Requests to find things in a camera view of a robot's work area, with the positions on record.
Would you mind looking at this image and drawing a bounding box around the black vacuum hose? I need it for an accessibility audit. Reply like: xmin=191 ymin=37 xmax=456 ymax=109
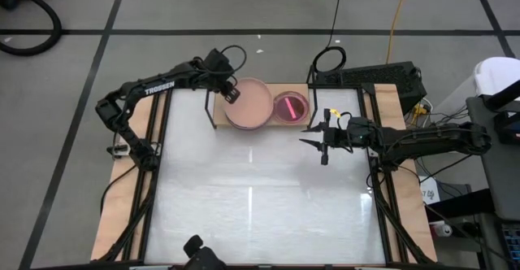
xmin=0 ymin=0 xmax=63 ymax=57

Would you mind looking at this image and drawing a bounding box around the transparent pink plate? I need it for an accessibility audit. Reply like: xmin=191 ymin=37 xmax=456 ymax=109
xmin=272 ymin=90 xmax=310 ymax=124

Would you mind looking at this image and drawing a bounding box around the opaque salmon plate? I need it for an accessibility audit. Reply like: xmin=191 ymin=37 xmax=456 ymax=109
xmin=223 ymin=77 xmax=275 ymax=129

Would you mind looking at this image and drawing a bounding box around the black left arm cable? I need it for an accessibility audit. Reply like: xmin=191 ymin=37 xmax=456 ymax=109
xmin=221 ymin=45 xmax=248 ymax=78

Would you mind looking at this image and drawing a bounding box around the white can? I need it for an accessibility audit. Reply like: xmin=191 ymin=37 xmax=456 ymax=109
xmin=430 ymin=220 xmax=453 ymax=238

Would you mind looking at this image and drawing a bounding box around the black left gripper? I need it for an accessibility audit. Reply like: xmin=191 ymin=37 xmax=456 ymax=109
xmin=205 ymin=48 xmax=241 ymax=103

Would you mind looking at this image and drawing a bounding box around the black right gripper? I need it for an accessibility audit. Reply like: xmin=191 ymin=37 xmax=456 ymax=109
xmin=299 ymin=108 xmax=371 ymax=166

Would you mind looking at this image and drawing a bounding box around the yellow cable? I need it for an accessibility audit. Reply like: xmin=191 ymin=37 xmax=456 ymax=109
xmin=384 ymin=0 xmax=413 ymax=65

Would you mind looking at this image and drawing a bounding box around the black rounded object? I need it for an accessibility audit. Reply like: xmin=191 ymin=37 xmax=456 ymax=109
xmin=182 ymin=233 xmax=229 ymax=270

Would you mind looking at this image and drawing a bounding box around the computer keyboard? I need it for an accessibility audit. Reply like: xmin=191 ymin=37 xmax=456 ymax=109
xmin=500 ymin=220 xmax=520 ymax=259

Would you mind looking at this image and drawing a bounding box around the white rounded object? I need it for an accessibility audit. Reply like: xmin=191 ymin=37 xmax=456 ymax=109
xmin=473 ymin=56 xmax=520 ymax=100

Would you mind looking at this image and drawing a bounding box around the white paper label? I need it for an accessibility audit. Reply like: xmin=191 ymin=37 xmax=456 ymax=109
xmin=421 ymin=176 xmax=441 ymax=205

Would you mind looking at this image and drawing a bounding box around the black aluminium rig frame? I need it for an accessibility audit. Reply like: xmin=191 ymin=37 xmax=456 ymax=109
xmin=97 ymin=81 xmax=438 ymax=270

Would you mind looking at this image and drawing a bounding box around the black coiled floor cable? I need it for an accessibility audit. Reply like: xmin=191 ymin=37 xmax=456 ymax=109
xmin=311 ymin=0 xmax=348 ymax=74

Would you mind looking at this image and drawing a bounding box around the black computer case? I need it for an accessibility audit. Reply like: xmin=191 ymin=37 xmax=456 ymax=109
xmin=324 ymin=61 xmax=427 ymax=115

